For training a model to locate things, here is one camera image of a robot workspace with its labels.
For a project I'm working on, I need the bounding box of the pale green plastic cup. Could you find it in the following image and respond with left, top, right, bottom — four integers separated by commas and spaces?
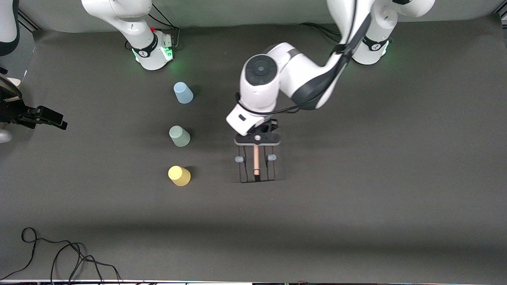
169, 126, 191, 148

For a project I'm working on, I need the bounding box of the black right base cable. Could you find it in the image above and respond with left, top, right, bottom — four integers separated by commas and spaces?
126, 3, 181, 50

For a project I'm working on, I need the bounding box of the loose thin black cable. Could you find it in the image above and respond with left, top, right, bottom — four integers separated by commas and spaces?
0, 227, 121, 284

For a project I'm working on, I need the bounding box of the black base cable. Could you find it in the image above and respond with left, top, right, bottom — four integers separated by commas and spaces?
126, 3, 181, 50
299, 23, 342, 44

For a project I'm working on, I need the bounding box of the dark grey table cover sheet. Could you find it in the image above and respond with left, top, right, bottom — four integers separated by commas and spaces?
0, 14, 507, 282

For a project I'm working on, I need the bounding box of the light blue plastic cup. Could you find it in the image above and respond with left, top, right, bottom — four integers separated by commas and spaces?
173, 82, 194, 105

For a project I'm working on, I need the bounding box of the yellow plastic cup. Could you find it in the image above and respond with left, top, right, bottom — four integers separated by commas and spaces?
168, 165, 191, 187

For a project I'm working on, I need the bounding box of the black left base cable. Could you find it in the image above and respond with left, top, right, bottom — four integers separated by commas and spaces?
299, 23, 342, 44

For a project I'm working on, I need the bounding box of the black frame rail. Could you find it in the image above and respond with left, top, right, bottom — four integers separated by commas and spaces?
16, 9, 42, 32

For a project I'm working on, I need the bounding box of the black wire cup holder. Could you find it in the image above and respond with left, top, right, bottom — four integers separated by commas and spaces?
234, 145, 278, 184

